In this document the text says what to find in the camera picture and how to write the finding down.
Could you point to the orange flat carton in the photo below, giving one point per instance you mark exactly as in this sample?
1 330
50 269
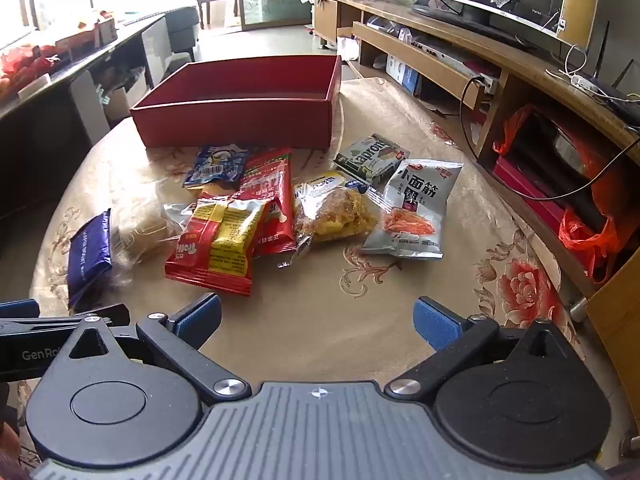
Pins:
82 35

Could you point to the silver spicy strips packet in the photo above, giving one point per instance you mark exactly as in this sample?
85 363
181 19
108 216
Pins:
415 210

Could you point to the blue white carton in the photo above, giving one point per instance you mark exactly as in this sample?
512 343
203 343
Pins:
404 76

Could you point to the white bowl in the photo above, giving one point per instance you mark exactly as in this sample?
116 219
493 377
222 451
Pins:
35 86

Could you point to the black router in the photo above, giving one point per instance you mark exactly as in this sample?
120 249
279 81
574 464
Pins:
620 95

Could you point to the orange plastic bag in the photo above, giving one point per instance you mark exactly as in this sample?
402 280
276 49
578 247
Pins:
585 235

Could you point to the red yellow snack packet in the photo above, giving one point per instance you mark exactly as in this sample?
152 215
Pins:
220 245

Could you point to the white power strip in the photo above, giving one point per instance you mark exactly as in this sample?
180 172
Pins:
481 82

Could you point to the dark blue snack packet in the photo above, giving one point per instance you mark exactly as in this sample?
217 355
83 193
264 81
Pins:
90 260

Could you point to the long red snack packet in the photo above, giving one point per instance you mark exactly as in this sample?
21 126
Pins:
270 180

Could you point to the red bag of fruit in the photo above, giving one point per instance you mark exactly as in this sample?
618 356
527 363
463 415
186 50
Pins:
25 62

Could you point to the flat red gift box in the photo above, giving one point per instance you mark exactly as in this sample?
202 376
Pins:
525 185

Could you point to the beige floral tablecloth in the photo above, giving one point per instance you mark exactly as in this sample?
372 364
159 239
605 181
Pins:
325 280

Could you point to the silver set-top box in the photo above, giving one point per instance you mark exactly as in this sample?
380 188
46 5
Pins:
450 55

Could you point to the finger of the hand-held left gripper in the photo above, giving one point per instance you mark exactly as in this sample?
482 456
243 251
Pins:
50 325
20 308

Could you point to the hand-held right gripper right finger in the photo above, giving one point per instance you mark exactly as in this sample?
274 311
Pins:
435 325

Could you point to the white plastic bag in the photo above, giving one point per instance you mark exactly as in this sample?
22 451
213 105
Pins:
349 49

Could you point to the open cardboard box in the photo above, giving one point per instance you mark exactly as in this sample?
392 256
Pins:
125 95

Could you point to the dark coffee table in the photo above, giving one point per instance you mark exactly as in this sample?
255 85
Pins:
45 125

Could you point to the grey sofa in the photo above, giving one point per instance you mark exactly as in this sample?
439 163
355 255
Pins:
181 35

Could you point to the green wafer packet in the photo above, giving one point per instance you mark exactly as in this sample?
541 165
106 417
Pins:
370 160

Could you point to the wooden television stand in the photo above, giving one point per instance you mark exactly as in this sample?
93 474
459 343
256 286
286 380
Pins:
540 67

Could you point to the clear egg crisp cake packet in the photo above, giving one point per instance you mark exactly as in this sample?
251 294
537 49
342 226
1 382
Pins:
335 215

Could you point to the clear bread packet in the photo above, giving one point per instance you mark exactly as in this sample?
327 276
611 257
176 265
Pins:
140 230

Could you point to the red cardboard box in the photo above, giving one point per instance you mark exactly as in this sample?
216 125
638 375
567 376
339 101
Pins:
235 120

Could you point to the blue cartoon snack packet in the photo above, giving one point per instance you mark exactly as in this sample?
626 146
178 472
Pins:
215 165

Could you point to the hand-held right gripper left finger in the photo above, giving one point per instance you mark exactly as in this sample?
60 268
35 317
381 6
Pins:
200 317

